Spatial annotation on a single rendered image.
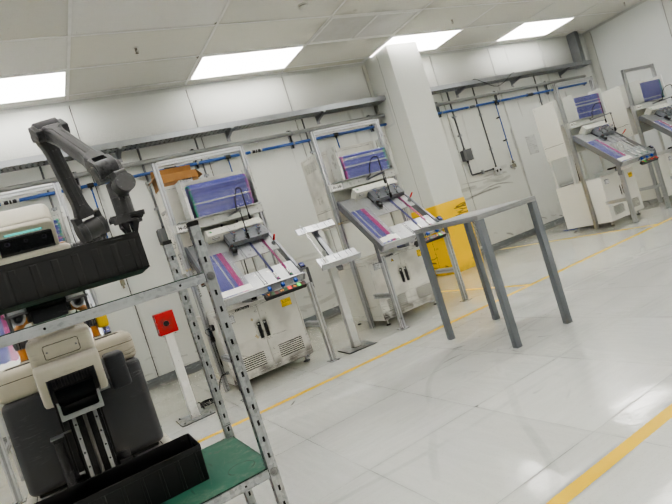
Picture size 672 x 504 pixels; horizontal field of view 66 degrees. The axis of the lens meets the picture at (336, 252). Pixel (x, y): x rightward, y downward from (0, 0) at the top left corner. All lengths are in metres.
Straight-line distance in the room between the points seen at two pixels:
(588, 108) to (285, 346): 5.07
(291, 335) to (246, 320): 0.40
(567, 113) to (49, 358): 6.51
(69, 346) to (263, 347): 2.25
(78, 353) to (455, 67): 7.06
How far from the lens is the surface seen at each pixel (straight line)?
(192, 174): 4.72
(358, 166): 4.96
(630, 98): 8.49
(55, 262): 1.62
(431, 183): 6.71
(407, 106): 6.82
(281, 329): 4.27
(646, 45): 10.28
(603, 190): 7.20
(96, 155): 1.79
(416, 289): 4.94
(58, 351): 2.22
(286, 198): 6.23
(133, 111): 6.05
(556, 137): 7.42
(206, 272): 1.54
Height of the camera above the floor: 0.94
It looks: 2 degrees down
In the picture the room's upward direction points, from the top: 17 degrees counter-clockwise
